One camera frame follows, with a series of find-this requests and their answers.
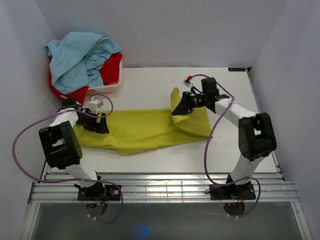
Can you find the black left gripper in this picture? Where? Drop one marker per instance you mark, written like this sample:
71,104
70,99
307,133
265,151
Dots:
103,128

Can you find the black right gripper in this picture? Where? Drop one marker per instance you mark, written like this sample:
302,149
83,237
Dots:
185,106

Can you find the yellow-green trousers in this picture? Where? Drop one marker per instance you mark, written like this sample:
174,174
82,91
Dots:
140,130

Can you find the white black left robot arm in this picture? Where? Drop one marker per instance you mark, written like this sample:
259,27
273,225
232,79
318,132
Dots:
62,149

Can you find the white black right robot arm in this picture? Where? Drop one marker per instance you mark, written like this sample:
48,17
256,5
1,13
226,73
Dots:
256,137

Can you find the white plastic laundry basket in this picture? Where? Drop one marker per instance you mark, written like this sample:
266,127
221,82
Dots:
108,89

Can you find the red garment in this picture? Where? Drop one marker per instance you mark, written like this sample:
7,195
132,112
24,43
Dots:
109,73

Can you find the light blue garment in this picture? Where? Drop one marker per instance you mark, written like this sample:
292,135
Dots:
76,60

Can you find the blue logo sticker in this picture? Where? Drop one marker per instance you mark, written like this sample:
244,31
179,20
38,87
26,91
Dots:
236,69

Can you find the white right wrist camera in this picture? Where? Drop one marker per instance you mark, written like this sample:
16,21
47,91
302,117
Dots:
188,83

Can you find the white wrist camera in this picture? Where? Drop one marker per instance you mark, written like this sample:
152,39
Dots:
94,105
188,83

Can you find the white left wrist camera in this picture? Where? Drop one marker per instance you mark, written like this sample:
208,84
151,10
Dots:
94,105

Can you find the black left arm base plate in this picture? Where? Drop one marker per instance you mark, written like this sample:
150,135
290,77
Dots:
111,193

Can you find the aluminium table frame rails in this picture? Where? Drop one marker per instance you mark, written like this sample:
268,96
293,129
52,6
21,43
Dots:
175,174

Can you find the white wire grid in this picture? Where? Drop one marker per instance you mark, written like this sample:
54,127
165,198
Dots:
167,193

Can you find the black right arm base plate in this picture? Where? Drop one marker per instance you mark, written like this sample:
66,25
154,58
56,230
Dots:
231,192

